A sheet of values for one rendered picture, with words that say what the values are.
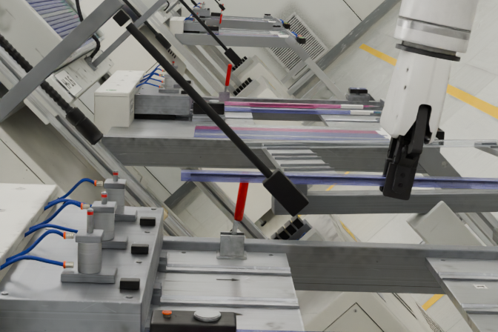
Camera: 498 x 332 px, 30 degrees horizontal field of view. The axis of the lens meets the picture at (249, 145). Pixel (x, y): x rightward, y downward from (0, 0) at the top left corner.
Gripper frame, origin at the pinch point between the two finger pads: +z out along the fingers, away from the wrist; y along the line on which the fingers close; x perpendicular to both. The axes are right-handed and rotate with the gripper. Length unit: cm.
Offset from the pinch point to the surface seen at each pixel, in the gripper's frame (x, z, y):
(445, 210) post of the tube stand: 15.3, 8.7, -29.5
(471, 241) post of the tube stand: 20.5, 12.7, -29.4
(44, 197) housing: -40.3, 10.4, -0.9
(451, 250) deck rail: 10.9, 9.2, -7.8
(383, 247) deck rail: 2.2, 10.6, -7.8
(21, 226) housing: -40.4, 10.4, 11.9
